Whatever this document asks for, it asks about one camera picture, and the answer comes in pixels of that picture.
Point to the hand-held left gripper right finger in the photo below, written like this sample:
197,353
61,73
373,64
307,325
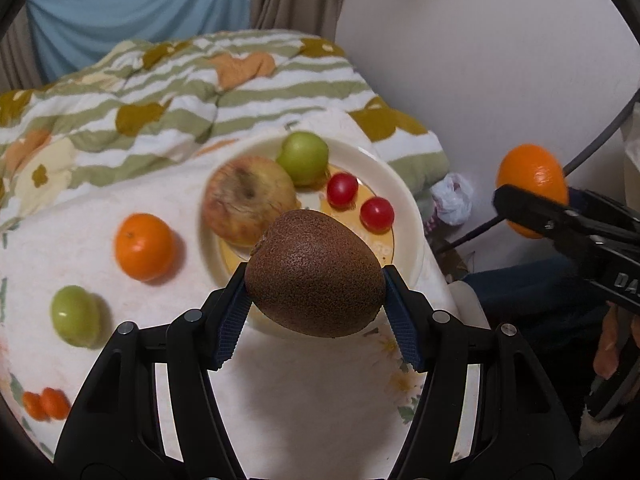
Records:
400,320

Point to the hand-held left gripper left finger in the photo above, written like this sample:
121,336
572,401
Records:
232,320

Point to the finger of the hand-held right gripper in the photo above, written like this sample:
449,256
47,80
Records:
540,215
610,212

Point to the large orange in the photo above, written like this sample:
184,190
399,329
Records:
144,246
532,172

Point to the brown kiwi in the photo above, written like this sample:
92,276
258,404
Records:
315,275

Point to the red cherry tomato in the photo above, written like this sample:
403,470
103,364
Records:
342,190
377,214

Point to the cream yellow bowl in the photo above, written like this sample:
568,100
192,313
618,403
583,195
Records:
402,210

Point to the red yellow apple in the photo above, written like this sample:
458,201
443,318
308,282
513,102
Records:
247,200

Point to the person's right hand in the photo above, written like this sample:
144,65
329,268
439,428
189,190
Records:
609,345

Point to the white plastic bag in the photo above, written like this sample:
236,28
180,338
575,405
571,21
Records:
452,197

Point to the white floral table cloth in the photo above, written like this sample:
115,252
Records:
300,410

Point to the small tangerine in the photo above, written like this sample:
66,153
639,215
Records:
55,402
34,405

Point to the green striped floral blanket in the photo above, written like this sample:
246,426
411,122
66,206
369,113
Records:
150,90

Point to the blue cloth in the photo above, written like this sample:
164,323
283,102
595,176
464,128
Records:
140,10

